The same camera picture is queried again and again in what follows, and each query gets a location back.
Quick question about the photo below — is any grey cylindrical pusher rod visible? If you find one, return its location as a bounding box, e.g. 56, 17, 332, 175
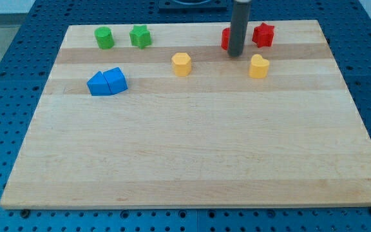
227, 0, 252, 57

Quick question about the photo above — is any yellow heart block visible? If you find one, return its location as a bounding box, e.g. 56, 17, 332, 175
249, 54, 270, 79

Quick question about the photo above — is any yellow hexagon block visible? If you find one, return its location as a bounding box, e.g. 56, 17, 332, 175
171, 52, 192, 77

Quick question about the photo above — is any red cylinder block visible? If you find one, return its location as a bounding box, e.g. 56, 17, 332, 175
221, 27, 230, 50

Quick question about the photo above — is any red star block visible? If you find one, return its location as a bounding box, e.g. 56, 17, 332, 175
252, 23, 275, 48

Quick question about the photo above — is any green star block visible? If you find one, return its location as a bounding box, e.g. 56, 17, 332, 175
129, 24, 152, 49

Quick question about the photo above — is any light wooden board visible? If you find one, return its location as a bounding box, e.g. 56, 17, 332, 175
0, 20, 371, 210

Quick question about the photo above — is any green cylinder block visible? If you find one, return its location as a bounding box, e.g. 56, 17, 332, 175
94, 26, 115, 50

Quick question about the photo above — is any blue cube block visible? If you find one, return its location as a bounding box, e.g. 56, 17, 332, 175
103, 67, 128, 95

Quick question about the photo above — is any blue triangle block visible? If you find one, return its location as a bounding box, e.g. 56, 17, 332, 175
86, 72, 111, 96

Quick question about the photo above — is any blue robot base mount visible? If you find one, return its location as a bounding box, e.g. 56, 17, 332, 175
157, 0, 228, 11

